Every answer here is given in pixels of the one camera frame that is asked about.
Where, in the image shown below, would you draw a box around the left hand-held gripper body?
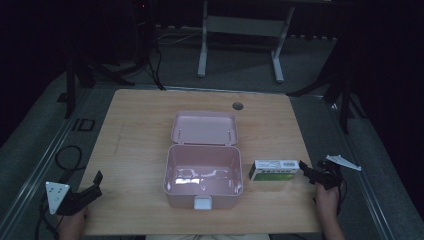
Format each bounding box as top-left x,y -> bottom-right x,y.
45,181 -> 93,217

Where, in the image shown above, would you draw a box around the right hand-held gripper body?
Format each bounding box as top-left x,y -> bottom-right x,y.
312,154 -> 363,191

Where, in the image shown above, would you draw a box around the green and white carton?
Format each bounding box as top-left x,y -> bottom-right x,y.
248,159 -> 301,182

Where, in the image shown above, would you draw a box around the pink plastic box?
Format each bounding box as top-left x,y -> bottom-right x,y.
162,110 -> 244,211

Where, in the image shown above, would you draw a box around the person's right hand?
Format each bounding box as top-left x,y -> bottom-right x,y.
314,184 -> 344,226

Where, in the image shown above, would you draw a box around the person's left hand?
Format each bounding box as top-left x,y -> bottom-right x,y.
56,206 -> 90,240

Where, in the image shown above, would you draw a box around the black tripod stand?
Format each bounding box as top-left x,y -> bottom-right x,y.
285,33 -> 369,135
56,46 -> 136,120

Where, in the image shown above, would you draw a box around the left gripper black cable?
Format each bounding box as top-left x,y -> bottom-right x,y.
34,193 -> 63,240

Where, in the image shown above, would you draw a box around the black looped floor cable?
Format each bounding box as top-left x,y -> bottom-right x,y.
54,145 -> 84,183

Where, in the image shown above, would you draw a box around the metal floor rail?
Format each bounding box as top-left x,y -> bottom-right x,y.
0,87 -> 96,234
324,98 -> 398,240

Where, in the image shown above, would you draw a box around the black rectangular floor bracket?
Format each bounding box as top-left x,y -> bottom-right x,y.
70,117 -> 97,132

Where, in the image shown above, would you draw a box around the black hanging cables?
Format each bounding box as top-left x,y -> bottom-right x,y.
145,19 -> 167,92

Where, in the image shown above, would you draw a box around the white metal desk frame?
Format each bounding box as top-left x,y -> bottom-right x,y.
196,0 -> 296,84

